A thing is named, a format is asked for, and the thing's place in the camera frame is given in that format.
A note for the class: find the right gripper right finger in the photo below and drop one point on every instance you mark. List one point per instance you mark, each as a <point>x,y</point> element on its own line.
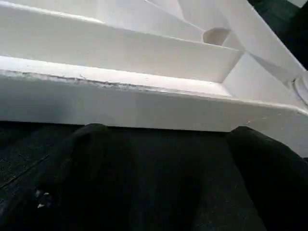
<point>276,187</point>

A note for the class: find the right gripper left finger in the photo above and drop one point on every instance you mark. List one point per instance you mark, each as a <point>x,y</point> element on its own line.
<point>77,180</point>

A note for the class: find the white plastic table top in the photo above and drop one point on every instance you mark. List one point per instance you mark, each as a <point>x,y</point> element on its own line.
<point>120,48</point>

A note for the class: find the black floor mat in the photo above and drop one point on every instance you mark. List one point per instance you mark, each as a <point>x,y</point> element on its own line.
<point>19,149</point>

